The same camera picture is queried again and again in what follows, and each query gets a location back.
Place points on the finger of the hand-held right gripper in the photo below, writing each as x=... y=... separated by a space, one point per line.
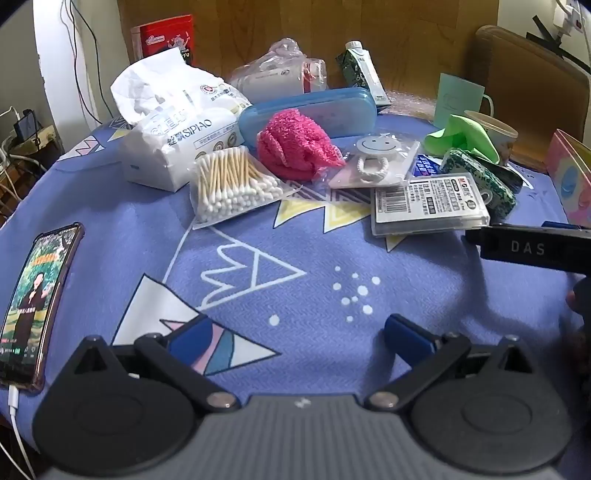
x=526 y=251
x=558 y=225

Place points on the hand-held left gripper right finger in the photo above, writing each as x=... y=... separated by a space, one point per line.
x=408 y=337

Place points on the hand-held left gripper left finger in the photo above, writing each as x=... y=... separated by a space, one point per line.
x=187 y=339

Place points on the pink biscuit tin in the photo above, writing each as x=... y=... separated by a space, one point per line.
x=570 y=175

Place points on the blue and white packet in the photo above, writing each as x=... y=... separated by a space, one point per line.
x=427 y=168

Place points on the pink fluffy cloth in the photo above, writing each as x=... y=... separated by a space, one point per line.
x=295 y=147

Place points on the blue translucent plastic case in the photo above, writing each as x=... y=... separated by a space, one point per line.
x=323 y=104

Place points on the person's right hand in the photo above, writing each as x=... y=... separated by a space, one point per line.
x=577 y=297

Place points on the green patterned tape roll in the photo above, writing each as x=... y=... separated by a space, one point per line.
x=480 y=182

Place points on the clear plastic box with label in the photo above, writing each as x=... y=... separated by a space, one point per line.
x=429 y=205

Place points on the paper cup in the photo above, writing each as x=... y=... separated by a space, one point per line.
x=496 y=131

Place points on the blue printed blanket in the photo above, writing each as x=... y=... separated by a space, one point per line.
x=300 y=258

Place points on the brown chair back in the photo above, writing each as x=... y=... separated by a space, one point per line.
x=531 y=83

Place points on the smartphone in clear case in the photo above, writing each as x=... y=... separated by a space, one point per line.
x=32 y=300

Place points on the bag of cotton swabs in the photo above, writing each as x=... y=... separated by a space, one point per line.
x=231 y=184

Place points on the mint green card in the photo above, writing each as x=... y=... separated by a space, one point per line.
x=457 y=94

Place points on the black tape cross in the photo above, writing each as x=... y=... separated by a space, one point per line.
x=561 y=48

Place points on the white tissue pack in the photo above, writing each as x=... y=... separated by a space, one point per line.
x=184 y=134

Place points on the white power strip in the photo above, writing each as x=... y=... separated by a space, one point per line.
x=570 y=18

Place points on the small side table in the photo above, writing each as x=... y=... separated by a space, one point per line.
x=27 y=161

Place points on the white tube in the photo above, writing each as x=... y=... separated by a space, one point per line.
x=364 y=74

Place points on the wooden board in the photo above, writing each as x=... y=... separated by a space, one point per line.
x=406 y=32

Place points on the black charger device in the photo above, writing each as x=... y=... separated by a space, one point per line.
x=25 y=123

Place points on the clear plastic bag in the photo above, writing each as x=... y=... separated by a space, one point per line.
x=272 y=74

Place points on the red box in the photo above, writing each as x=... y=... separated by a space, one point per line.
x=166 y=39

